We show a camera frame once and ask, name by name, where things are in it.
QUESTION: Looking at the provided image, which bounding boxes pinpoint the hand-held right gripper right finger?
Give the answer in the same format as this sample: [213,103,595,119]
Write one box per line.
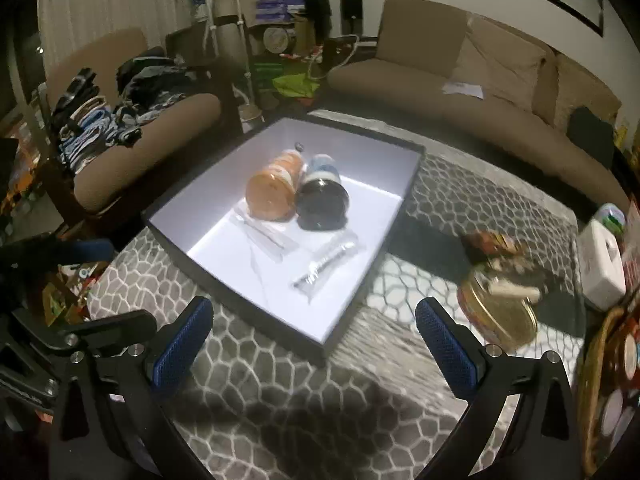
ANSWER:
[415,297,583,480]

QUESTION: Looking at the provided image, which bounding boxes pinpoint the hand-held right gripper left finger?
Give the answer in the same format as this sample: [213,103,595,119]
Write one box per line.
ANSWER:
[47,296,216,480]

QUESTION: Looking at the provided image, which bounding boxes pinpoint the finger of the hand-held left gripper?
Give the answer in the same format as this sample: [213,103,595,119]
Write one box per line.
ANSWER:
[57,239,115,266]
[52,310,157,350]

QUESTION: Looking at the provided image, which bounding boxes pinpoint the golden tin can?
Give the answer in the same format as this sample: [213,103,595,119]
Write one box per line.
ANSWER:
[457,265,539,352]

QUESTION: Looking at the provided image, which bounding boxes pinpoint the white stick-shaped tube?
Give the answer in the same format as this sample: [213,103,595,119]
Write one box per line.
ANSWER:
[487,282,542,303]

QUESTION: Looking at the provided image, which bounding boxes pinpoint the dark snack packet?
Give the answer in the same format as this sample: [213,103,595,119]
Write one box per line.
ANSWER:
[482,254,548,286]

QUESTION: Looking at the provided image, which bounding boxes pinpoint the red brown snack packet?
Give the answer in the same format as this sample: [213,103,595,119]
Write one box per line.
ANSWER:
[461,231,523,258]

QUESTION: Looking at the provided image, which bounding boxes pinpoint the clear plastic cutlery packet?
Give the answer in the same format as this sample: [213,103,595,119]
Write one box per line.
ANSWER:
[232,205,299,264]
[290,232,362,304]

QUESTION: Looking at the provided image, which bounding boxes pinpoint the black box with white inside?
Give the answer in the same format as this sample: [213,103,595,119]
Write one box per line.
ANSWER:
[141,110,427,367]

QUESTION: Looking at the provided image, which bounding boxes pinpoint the orange spice jar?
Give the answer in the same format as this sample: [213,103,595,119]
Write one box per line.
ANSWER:
[245,149,306,222]

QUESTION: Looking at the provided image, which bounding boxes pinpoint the white bottle with blue label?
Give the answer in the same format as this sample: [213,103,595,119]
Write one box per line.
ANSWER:
[295,154,349,231]

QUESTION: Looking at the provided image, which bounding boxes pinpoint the wicker basket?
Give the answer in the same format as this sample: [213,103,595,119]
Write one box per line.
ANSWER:
[575,307,640,477]

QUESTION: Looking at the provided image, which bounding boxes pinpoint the brown armchair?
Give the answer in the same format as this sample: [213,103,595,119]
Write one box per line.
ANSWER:
[40,27,237,227]

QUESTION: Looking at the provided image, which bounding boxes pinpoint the pile of clothes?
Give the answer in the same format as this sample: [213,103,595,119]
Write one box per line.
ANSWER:
[50,55,202,172]

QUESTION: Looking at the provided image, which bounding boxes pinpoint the white tissue box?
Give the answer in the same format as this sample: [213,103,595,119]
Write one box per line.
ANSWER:
[577,219,627,312]

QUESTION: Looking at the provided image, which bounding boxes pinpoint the green white wipes pack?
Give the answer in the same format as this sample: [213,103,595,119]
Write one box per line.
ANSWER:
[597,203,627,234]

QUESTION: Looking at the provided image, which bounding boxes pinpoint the brown sofa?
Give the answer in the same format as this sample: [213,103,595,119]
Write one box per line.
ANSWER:
[327,0,629,212]

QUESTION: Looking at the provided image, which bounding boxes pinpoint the dark sofa cushion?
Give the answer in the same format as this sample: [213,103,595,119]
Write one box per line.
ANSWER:
[567,106,615,169]

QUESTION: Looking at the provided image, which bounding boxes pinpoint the white papers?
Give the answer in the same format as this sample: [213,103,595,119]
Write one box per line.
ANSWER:
[442,80,485,100]

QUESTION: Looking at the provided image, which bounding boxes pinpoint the white pole rack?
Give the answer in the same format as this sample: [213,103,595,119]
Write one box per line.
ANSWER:
[200,0,262,111]

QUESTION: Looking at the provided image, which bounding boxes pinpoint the green bag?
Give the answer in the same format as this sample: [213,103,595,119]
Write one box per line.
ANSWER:
[272,72,320,99]

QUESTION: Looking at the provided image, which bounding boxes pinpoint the beige sofa cushion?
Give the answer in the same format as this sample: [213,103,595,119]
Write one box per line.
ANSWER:
[452,15,549,111]

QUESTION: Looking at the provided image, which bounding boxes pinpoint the stack of blue packages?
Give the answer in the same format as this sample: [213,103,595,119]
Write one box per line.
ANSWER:
[254,0,306,24]

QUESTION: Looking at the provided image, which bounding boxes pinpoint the black speaker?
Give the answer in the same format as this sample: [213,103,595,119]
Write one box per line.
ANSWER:
[340,0,364,37]
[305,0,332,39]

